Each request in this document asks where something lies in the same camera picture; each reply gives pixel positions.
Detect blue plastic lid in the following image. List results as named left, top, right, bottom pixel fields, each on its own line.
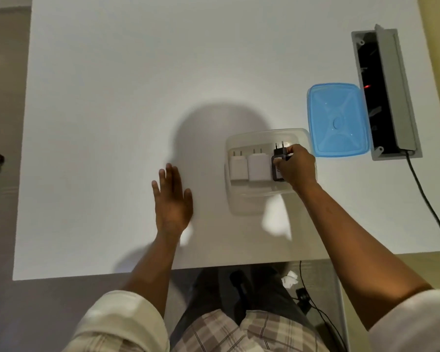
left=307, top=82, right=371, bottom=158

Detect black power adapter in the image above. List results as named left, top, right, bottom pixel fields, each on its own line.
left=296, top=287, right=311, bottom=314

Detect person's left hand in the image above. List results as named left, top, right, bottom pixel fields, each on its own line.
left=151, top=163, right=194, bottom=239

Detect grey desk socket box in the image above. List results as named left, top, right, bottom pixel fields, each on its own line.
left=351, top=23, right=422, bottom=161

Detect thin black floor cable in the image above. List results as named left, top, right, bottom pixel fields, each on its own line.
left=299, top=261, right=348, bottom=352

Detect dark trousers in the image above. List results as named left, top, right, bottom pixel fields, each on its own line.
left=170, top=265, right=314, bottom=338

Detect crumpled white tissue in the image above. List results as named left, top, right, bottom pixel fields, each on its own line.
left=281, top=271, right=299, bottom=289

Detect person's left forearm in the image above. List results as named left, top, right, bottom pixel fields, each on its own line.
left=121, top=230, right=180, bottom=319

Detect beige plaid shirt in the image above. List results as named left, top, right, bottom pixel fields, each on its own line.
left=62, top=288, right=440, bottom=352

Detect person's right forearm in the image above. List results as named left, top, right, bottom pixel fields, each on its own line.
left=297, top=182, right=435, bottom=332

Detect dark grey charger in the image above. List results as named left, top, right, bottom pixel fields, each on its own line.
left=271, top=141, right=294, bottom=183

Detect large white charger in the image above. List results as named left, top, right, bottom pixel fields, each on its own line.
left=247, top=148, right=273, bottom=182

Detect small white charger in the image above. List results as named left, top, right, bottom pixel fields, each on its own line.
left=229, top=150, right=249, bottom=181

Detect black power cable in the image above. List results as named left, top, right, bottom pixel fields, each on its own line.
left=405, top=150, right=440, bottom=249

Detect clear plastic container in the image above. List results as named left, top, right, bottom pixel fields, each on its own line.
left=224, top=128, right=318, bottom=217

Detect person's right hand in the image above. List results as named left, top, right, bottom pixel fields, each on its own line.
left=273, top=144, right=318, bottom=197

